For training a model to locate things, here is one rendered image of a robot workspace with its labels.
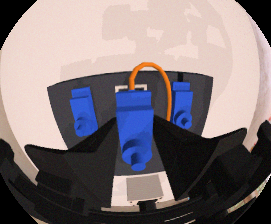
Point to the blue micro servo with orange cable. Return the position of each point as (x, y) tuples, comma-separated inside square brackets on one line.
[(135, 119)]

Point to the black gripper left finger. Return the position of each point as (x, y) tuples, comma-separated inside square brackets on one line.
[(91, 163)]

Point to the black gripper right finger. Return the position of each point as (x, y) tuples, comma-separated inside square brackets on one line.
[(186, 156)]

